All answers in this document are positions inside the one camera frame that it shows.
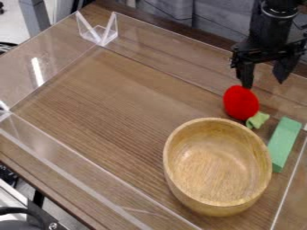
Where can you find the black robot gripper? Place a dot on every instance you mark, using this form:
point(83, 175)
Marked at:
point(250, 53)

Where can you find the red plush strawberry green leaf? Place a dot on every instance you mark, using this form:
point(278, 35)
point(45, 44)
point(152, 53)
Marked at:
point(242, 106)

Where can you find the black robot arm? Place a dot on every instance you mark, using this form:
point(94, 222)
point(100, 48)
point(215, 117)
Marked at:
point(274, 41)

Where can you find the green rectangular block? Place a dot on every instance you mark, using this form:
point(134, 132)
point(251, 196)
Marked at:
point(282, 142)

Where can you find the wooden bowl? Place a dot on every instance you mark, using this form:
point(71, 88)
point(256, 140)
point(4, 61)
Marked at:
point(216, 166)

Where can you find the clear acrylic tray walls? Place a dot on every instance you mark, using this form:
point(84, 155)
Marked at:
point(87, 112)

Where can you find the clear acrylic corner bracket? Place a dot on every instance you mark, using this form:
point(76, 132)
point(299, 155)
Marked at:
point(99, 35)

